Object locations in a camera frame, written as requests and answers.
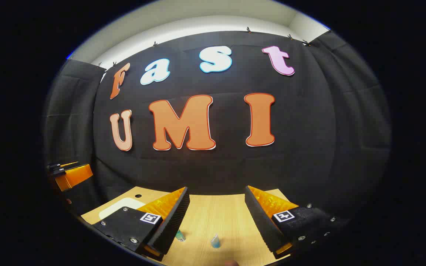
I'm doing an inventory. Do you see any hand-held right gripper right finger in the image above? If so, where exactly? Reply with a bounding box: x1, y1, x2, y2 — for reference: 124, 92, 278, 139
244, 185, 348, 260

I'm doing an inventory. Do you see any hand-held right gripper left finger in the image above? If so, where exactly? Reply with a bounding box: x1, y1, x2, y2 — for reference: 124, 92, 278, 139
93, 187, 190, 262

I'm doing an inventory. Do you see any black backdrop cloth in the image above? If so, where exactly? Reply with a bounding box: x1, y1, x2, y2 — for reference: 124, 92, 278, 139
43, 30, 393, 218

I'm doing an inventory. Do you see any pale yellow small suitcase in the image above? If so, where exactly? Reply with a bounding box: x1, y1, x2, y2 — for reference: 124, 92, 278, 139
98, 198, 146, 221

